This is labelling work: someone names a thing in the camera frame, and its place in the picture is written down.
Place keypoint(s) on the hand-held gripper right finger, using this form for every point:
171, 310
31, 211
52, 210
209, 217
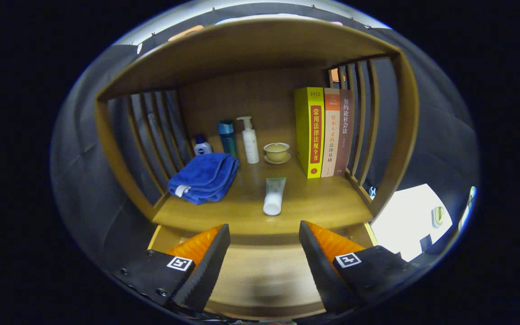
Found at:
321, 266

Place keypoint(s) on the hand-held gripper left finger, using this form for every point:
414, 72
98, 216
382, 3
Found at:
206, 266

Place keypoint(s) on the white squeeze tube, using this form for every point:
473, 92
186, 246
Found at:
273, 198

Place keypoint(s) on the wooden countertop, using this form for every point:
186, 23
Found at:
314, 203

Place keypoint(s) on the wooden cabinet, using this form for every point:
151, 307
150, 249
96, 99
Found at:
242, 49

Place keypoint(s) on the folded blue towel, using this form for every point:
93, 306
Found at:
203, 176

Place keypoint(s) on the white side table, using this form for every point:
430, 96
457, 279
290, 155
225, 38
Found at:
400, 216

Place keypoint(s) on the beige saucer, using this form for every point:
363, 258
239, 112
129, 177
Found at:
286, 159

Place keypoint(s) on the small white blue-capped bottle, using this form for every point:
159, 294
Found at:
202, 146

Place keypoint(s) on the beige tea cup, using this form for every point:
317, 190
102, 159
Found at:
276, 151

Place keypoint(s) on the small cream yellow object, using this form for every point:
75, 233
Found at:
437, 215

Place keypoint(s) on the white pump bottle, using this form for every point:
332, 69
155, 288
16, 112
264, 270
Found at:
251, 144

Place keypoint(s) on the teal bottle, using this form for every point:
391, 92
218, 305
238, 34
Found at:
228, 137

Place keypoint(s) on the orange and white book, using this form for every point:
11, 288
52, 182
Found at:
331, 131

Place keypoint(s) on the thick yellow book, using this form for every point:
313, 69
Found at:
307, 131

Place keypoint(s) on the brown book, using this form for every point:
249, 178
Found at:
345, 131

